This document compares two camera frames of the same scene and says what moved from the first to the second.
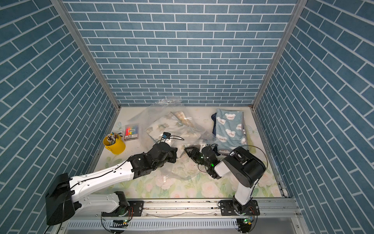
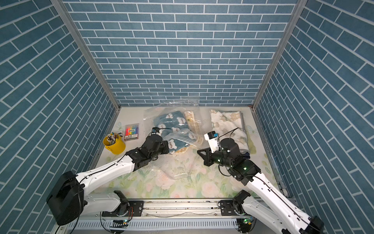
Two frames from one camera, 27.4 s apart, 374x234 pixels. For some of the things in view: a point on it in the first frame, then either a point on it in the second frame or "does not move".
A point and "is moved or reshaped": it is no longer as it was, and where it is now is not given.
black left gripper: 173,153 to 164,144
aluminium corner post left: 62,7 does not move
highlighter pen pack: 131,132 does not move
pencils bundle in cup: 111,137 does not move
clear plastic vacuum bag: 174,122 is moved or reshaped
